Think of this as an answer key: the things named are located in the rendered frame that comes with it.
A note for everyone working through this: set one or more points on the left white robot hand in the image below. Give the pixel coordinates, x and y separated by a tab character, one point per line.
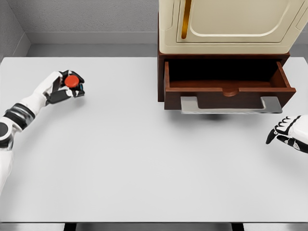
49	84

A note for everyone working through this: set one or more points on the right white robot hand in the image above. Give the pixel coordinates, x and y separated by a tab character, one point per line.
292	131

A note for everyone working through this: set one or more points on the red button switch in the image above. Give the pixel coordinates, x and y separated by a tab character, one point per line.
72	82

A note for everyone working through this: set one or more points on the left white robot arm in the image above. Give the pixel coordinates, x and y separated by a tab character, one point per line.
14	115

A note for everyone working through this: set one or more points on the brown wooden drawer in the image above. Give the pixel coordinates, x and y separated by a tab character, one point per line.
228	96

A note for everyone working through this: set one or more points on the brown wooden drawer housing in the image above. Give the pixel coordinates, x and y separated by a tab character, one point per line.
160	72

